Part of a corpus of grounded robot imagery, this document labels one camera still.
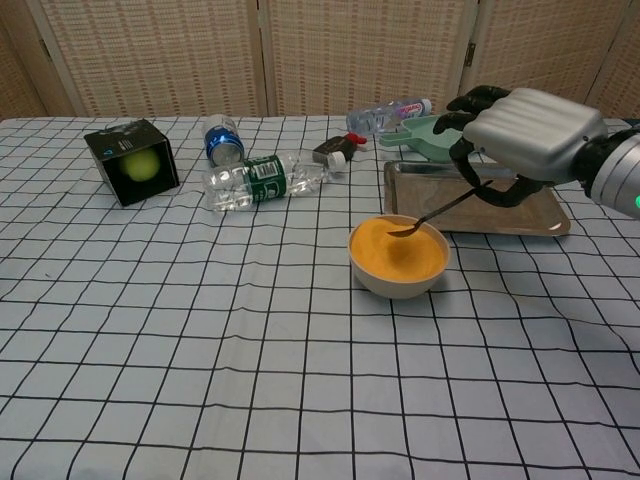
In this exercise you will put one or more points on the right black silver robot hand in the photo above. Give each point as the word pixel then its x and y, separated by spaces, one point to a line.
pixel 535 135

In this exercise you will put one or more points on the black spoon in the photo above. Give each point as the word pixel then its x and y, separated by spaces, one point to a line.
pixel 400 233

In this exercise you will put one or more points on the stainless steel tray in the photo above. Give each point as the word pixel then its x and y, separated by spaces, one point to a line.
pixel 525 215

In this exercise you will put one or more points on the white bowl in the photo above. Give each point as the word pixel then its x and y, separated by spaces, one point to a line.
pixel 395 287

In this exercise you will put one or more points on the green plastic dustpan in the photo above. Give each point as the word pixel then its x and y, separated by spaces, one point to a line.
pixel 425 142

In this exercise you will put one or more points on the clear bottle pink label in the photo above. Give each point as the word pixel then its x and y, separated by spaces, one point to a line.
pixel 375 117

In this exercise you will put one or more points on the woven folding screen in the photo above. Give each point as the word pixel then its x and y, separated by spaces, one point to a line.
pixel 350 55

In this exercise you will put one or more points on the small black bottle red cap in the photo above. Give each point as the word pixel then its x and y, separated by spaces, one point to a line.
pixel 332 146

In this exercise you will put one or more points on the clear bottle green label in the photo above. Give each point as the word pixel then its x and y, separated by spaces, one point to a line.
pixel 260 180

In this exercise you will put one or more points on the small white blue bottle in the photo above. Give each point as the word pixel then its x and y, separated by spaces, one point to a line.
pixel 222 145

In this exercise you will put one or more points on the yellow-green tennis ball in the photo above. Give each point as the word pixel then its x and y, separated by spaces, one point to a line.
pixel 140 166

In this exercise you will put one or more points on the blue checked tablecloth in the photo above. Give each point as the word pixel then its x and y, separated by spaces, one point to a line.
pixel 200 350

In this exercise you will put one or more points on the black cardboard box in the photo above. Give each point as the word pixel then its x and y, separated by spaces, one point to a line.
pixel 115 140

